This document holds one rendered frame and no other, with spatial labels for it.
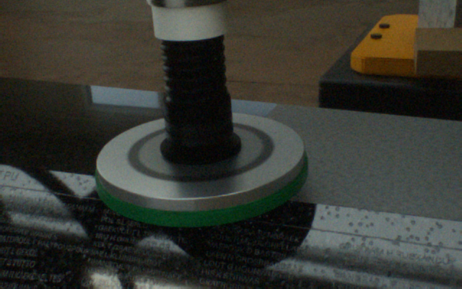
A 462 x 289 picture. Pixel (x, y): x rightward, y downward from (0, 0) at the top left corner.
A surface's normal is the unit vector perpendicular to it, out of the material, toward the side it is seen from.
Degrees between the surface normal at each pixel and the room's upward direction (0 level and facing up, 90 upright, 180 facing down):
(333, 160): 0
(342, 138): 0
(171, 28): 90
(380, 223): 45
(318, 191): 0
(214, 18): 90
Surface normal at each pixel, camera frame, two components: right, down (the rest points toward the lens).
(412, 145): -0.05, -0.92
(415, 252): -0.28, -0.39
